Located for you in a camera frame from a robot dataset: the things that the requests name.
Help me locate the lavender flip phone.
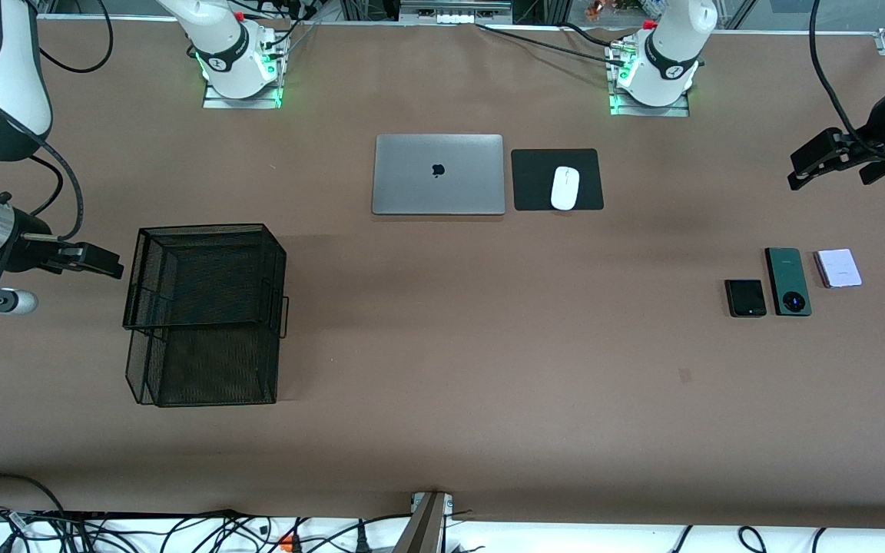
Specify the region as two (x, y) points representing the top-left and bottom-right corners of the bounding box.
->
(813, 248), (863, 290)

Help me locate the green phone round camera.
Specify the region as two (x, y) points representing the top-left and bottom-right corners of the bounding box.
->
(764, 247), (813, 318)

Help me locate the small black flip phone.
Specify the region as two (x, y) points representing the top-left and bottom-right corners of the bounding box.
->
(724, 279), (768, 319)

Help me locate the white computer mouse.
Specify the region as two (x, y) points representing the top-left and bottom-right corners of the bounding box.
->
(550, 165), (581, 211)

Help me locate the black mouse pad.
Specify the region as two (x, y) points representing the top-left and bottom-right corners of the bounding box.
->
(511, 148), (605, 212)

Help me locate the grey closed laptop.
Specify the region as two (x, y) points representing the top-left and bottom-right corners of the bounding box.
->
(372, 134), (506, 217)

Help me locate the grey power strip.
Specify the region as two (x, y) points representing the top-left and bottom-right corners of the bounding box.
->
(399, 0), (513, 25)

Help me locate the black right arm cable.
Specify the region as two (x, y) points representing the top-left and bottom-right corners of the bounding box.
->
(0, 0), (115, 243)

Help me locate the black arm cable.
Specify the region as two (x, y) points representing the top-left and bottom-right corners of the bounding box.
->
(809, 0), (885, 160)
(0, 0), (115, 243)

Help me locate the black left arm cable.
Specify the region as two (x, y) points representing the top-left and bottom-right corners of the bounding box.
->
(809, 0), (885, 160)

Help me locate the black wire mesh organizer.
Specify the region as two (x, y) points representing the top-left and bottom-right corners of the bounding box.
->
(123, 223), (290, 407)

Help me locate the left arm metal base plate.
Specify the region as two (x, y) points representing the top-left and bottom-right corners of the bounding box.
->
(609, 86), (691, 118)

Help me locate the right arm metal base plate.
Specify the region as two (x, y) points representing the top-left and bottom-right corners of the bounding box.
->
(202, 80), (284, 111)

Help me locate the dark looped floor cable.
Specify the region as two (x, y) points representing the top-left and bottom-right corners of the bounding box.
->
(0, 473), (68, 517)

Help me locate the short black table cable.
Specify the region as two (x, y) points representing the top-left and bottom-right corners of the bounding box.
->
(562, 24), (621, 47)

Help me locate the long black table cable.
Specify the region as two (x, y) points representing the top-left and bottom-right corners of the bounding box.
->
(476, 22), (621, 62)

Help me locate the aluminium camera post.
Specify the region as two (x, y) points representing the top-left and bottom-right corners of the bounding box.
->
(393, 492), (455, 553)

